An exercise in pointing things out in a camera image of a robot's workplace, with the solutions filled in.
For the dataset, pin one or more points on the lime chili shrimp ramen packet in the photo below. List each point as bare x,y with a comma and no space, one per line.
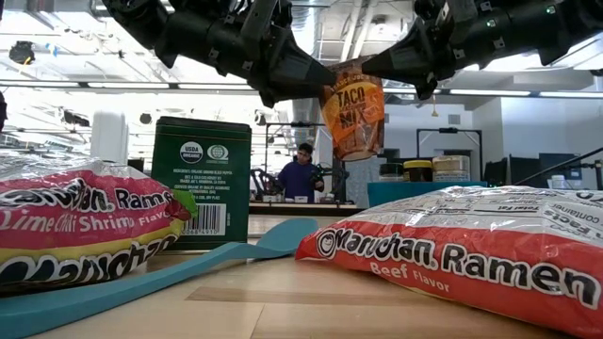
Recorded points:
70,221

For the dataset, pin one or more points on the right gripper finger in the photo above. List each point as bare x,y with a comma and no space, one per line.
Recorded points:
410,56
428,89

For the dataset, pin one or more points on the black overhead camera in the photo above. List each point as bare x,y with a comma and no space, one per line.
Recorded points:
21,53

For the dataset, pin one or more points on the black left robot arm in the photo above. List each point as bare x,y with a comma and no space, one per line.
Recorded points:
141,23

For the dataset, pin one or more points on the person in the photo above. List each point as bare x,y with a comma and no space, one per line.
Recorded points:
299,181

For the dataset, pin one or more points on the teal plastic spoon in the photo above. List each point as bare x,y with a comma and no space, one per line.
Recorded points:
287,237

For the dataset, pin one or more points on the black lid small jar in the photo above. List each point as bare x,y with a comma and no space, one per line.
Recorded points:
202,188

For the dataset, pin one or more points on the beef flavor ramen packet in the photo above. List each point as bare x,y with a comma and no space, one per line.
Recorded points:
471,263

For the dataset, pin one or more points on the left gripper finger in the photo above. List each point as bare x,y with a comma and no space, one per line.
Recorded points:
301,66
282,96

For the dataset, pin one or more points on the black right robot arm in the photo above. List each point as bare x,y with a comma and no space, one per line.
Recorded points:
565,23

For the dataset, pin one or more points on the yellow lid spice jar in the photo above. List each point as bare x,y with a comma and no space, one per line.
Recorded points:
418,170
353,122

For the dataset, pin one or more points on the dark computer monitor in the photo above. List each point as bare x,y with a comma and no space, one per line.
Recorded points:
565,165
523,172

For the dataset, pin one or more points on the black lid glass jar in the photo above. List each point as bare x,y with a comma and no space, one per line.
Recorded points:
391,173

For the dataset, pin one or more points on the dark blue rectangular bin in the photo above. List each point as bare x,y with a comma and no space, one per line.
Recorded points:
400,194

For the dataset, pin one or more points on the silver ceiling air duct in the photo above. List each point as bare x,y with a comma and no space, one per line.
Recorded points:
306,117

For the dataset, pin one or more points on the background black robot arm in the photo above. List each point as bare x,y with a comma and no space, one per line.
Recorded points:
332,176
264,182

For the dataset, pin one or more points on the white cup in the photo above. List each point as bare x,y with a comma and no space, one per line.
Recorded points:
558,182

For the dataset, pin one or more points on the white column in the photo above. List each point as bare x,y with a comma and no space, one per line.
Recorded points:
109,136

